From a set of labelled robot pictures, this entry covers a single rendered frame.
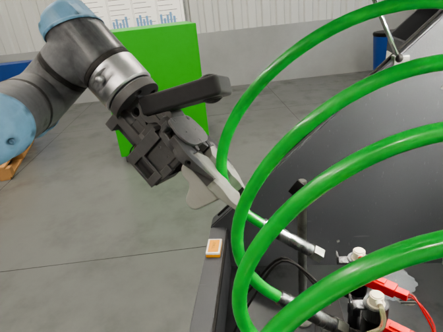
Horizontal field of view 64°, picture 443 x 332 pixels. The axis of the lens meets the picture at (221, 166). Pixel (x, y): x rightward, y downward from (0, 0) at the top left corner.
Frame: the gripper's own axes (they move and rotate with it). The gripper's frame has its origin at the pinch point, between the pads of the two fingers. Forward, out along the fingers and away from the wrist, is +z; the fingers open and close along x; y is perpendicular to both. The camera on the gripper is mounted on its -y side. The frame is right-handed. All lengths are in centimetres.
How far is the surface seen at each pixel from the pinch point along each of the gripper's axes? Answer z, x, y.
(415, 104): 10.0, -36.7, -24.5
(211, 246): 4.6, -24.0, 23.7
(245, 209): 1.1, 8.5, -3.1
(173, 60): -135, -283, 81
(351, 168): 3.3, 16.0, -14.8
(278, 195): 6.4, -34.8, 8.5
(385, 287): 21.3, -4.1, -4.7
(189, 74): -117, -294, 82
